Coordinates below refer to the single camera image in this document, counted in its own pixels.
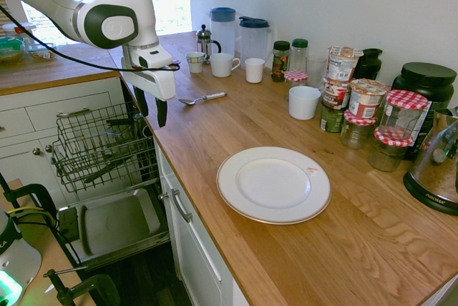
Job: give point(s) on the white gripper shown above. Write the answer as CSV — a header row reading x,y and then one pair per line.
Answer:
x,y
157,82

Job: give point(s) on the white robot base green light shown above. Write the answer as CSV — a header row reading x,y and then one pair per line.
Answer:
x,y
18,259

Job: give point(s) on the steel dishwasher door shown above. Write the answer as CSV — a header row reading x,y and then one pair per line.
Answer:
x,y
118,220

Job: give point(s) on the small patterned cup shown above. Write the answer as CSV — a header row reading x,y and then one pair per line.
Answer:
x,y
195,62

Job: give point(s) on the glass french press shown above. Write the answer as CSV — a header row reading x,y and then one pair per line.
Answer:
x,y
205,44

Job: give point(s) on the dark long utensil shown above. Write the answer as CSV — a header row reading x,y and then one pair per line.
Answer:
x,y
102,173

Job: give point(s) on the round metal cabinet knob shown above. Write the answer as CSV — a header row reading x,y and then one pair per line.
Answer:
x,y
36,151
163,197
48,148

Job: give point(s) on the tall blue-lidded plastic pitcher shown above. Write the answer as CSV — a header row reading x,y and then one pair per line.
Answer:
x,y
222,30

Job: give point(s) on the white ribbed cup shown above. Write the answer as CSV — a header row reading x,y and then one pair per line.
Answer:
x,y
254,70

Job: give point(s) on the clear glass bowl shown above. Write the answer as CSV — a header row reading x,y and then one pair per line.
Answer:
x,y
43,52

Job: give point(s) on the white cabinet with drawers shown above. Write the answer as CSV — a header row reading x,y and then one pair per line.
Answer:
x,y
21,113

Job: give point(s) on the dark green-lidded spice jar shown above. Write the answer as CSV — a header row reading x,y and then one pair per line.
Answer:
x,y
281,61

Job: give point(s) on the white gold-rimmed dinner plate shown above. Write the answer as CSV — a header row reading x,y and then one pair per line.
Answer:
x,y
273,184

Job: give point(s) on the black screw clamp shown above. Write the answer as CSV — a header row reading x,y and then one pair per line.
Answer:
x,y
34,189
96,284

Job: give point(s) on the small checked-lid glass jar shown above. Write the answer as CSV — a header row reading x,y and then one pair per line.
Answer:
x,y
295,79

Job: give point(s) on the white cabinet under counter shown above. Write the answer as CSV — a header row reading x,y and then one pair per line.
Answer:
x,y
200,249

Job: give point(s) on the white round bowl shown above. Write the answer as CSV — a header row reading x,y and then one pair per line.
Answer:
x,y
304,104

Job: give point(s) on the green-lidded food container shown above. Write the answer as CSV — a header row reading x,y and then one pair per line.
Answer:
x,y
10,50

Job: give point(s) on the white lidded jar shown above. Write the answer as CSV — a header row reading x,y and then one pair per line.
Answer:
x,y
18,30

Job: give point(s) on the clear green-lidded spice jar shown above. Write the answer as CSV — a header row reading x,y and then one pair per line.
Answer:
x,y
299,52

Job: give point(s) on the clear glass tumbler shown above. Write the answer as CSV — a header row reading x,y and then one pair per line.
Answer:
x,y
316,70

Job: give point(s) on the green paper cup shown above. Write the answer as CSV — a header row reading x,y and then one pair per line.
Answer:
x,y
331,118

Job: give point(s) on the red brown dessert cup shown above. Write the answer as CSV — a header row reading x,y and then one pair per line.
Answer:
x,y
335,94

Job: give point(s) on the red white yogurt cup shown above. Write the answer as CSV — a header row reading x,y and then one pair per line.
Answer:
x,y
365,100

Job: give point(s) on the black plastic jug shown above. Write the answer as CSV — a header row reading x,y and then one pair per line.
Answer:
x,y
370,63

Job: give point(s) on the large checked-lid glass jar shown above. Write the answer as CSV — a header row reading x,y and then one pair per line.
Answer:
x,y
402,113

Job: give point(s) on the black protein powder tub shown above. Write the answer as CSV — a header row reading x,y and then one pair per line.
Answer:
x,y
427,79

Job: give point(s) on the steel electric kettle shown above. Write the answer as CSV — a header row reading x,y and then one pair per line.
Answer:
x,y
434,173

